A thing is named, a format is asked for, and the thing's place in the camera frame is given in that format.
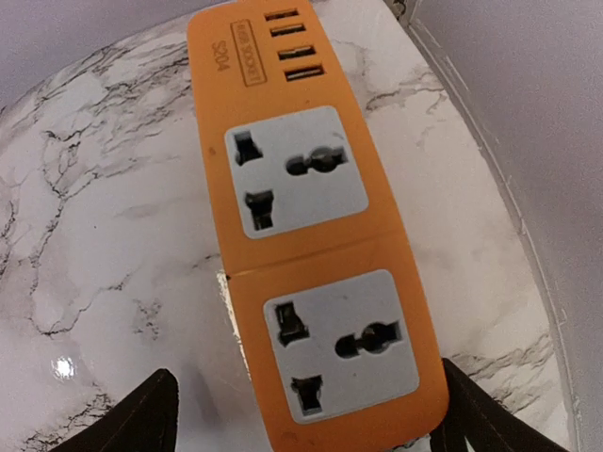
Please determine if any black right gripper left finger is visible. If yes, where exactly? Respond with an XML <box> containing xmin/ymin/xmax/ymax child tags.
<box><xmin>65</xmin><ymin>368</ymin><xmax>179</xmax><ymax>451</ymax></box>

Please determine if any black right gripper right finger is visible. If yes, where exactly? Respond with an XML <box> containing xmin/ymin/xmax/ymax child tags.
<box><xmin>431</xmin><ymin>359</ymin><xmax>565</xmax><ymax>452</ymax></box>

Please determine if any orange power strip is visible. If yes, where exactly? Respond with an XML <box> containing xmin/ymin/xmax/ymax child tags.
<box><xmin>187</xmin><ymin>1</ymin><xmax>448</xmax><ymax>451</ymax></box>

